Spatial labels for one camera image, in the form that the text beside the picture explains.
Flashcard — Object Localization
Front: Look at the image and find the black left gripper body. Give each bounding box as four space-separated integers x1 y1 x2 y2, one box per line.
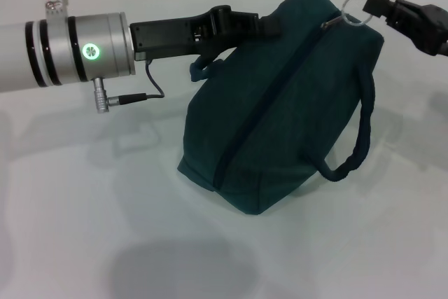
129 5 239 64

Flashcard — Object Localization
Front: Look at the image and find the metal zipper pull ring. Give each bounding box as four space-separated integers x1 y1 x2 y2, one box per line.
321 0 371 30

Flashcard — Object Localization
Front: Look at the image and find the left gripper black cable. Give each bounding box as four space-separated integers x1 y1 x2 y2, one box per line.
92 60 166 115

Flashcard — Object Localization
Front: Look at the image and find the dark teal lunch bag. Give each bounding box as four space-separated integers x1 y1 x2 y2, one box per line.
176 0 385 216

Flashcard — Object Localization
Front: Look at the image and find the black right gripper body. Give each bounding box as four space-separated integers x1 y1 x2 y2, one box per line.
386 0 448 57

